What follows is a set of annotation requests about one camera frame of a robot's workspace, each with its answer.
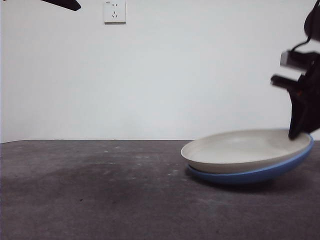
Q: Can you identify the white round plate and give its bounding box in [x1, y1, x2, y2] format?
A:
[180, 128, 312, 174]

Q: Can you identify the blue round plate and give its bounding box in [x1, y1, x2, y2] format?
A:
[186, 133, 315, 186]

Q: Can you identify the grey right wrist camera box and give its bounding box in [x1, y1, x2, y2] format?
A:
[279, 50, 318, 74]

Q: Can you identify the black camera cable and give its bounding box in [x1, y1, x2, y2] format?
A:
[291, 33, 313, 54]

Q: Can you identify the white wall socket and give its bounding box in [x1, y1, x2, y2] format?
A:
[103, 0, 127, 25]

